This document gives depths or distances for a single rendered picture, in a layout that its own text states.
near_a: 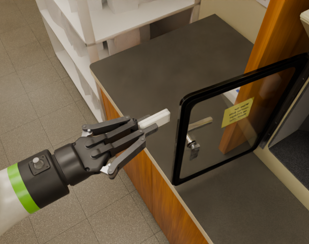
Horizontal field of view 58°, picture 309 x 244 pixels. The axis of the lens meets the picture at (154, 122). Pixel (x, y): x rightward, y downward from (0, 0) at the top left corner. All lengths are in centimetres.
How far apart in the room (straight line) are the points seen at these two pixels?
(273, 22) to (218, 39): 78
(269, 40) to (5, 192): 56
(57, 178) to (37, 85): 214
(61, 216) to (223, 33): 142
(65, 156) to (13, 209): 12
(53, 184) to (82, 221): 140
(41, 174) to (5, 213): 8
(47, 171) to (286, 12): 52
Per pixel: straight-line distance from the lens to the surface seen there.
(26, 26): 331
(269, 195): 96
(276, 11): 61
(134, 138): 55
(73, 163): 51
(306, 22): 55
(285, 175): 97
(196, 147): 67
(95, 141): 55
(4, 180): 53
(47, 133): 227
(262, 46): 65
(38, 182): 51
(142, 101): 109
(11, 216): 53
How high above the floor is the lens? 178
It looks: 55 degrees down
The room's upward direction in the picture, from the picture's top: straight up
